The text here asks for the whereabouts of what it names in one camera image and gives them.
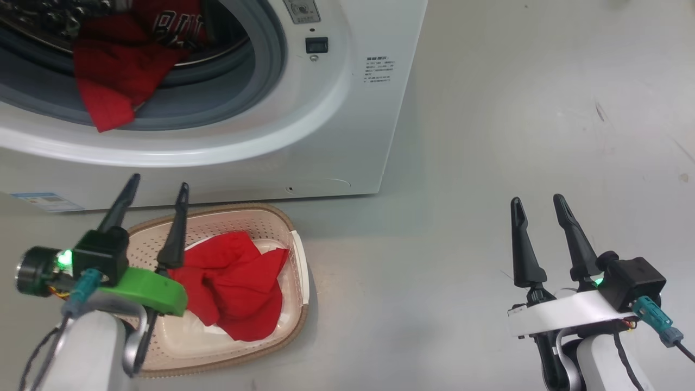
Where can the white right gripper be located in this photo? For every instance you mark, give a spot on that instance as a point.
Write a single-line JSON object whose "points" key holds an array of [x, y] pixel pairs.
{"points": [[564, 312]]}

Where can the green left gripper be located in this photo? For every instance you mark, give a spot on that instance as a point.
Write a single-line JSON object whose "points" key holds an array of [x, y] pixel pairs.
{"points": [[152, 293]]}

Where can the red basketball shorts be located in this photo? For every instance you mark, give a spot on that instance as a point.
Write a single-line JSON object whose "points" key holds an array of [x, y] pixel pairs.
{"points": [[239, 293]]}

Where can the red basketball jersey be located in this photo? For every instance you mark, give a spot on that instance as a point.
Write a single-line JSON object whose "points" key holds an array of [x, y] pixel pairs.
{"points": [[114, 81]]}

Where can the cream perforated laundry basket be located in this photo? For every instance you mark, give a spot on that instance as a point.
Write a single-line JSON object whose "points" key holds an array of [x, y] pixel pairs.
{"points": [[260, 222]]}

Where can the white front-load washing machine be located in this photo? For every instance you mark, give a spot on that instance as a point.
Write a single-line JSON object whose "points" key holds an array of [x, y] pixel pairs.
{"points": [[304, 152]]}

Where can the blue energy label sticker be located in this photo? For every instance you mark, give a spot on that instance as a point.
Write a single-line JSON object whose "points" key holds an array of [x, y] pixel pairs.
{"points": [[49, 202]]}

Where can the grey warning sticker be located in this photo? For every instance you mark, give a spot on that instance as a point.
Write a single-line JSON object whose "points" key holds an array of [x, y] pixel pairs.
{"points": [[301, 10]]}

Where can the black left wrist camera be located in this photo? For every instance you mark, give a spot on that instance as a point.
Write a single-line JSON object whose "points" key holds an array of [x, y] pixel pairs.
{"points": [[103, 252]]}

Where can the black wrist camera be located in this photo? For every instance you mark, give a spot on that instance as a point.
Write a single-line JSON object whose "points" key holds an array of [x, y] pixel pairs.
{"points": [[103, 252], [632, 279]]}

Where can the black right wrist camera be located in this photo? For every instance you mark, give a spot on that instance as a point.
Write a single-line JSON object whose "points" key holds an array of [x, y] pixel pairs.
{"points": [[632, 279]]}

